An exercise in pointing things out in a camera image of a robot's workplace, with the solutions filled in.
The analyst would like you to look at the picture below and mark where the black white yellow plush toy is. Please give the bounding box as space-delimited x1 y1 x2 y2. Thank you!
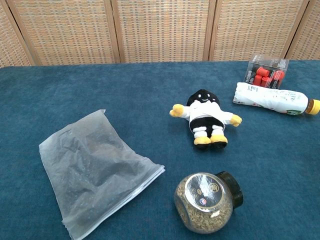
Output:
169 88 243 151

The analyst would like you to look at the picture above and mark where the blue velvet tablecloth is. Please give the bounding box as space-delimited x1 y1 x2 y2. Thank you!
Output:
0 58 320 240

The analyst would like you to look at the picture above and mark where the translucent frosted zip bag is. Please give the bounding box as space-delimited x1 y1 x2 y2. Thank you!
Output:
38 108 166 240

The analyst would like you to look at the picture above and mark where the round jar with black lid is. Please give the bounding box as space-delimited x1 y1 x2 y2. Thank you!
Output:
173 170 244 235

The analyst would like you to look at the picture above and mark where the white bottle with yellow cap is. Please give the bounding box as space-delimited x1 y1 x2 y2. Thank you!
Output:
232 81 320 118

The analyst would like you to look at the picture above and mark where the clear box of red items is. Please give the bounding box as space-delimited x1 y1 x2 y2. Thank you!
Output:
243 54 290 90

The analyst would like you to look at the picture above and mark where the woven folding screen with wood frame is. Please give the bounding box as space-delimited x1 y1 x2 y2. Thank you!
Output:
0 0 320 69

